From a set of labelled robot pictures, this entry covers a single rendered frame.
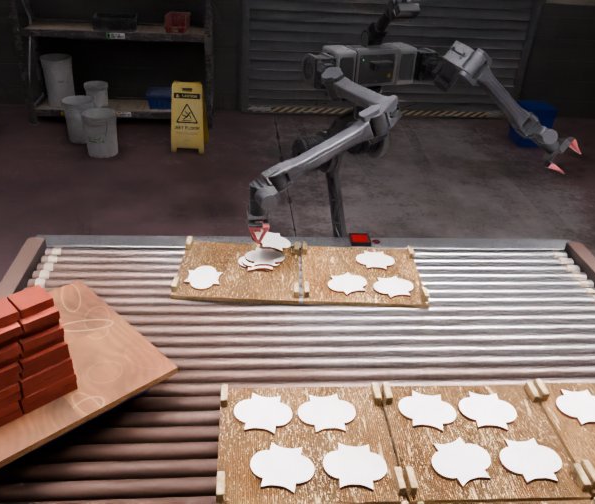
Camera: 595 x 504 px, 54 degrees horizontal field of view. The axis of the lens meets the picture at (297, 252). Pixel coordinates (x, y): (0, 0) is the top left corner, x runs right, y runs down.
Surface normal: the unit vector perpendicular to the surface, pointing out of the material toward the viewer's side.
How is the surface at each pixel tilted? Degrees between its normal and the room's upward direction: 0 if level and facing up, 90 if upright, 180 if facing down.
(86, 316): 0
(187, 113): 75
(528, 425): 0
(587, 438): 0
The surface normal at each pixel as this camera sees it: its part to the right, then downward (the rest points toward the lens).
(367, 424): 0.05, -0.86
